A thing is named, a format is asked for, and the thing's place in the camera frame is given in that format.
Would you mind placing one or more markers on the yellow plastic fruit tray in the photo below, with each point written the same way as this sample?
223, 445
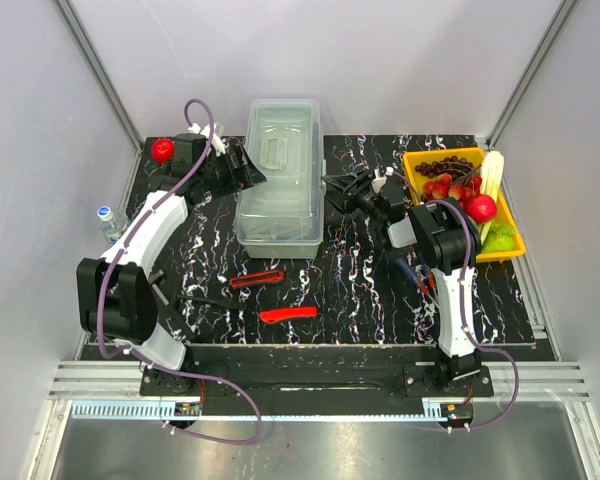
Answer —
478, 172

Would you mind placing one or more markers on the red plastic apple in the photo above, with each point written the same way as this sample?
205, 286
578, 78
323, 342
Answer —
162, 150

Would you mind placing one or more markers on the blue handled screwdriver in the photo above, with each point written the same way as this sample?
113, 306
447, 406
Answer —
411, 275

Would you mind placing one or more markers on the aluminium frame post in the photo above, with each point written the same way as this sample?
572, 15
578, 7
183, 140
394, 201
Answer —
78, 32
558, 22

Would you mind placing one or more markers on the green pepper toy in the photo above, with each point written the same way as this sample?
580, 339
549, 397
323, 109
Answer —
500, 238

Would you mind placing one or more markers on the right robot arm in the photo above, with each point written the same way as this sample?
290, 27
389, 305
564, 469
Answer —
448, 242

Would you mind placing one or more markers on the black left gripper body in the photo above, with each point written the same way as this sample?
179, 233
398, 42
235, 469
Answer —
220, 166

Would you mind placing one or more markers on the white corn cob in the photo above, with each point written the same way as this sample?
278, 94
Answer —
491, 172

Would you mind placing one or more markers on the aluminium frame post left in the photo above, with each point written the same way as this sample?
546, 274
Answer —
78, 32

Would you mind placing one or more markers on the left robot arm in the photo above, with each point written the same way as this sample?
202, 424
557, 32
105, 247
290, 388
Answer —
116, 298

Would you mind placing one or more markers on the small hammer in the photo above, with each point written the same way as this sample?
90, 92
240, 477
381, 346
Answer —
154, 281

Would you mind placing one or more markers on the translucent green tool box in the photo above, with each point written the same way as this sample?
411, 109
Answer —
283, 218

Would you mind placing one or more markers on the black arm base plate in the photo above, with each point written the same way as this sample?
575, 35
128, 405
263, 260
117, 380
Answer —
285, 390

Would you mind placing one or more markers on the aluminium front rail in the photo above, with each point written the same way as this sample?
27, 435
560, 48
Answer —
130, 391

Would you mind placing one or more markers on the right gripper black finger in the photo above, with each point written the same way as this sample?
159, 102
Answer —
341, 202
351, 180

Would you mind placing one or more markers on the clear water bottle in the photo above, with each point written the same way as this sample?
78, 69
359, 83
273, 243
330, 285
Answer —
112, 224

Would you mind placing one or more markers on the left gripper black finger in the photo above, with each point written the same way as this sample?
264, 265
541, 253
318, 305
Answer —
249, 175
217, 188

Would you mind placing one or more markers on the black handled tool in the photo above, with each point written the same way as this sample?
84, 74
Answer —
222, 303

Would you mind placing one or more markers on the black marble pattern mat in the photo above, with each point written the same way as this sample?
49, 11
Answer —
360, 295

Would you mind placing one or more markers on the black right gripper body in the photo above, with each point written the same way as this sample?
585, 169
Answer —
365, 201

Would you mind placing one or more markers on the red utility knife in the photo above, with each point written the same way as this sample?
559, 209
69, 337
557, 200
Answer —
270, 277
276, 316

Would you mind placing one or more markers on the dark purple grape bunch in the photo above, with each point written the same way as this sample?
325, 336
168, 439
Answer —
455, 166

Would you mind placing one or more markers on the aluminium frame post right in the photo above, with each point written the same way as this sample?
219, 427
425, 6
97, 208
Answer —
558, 22

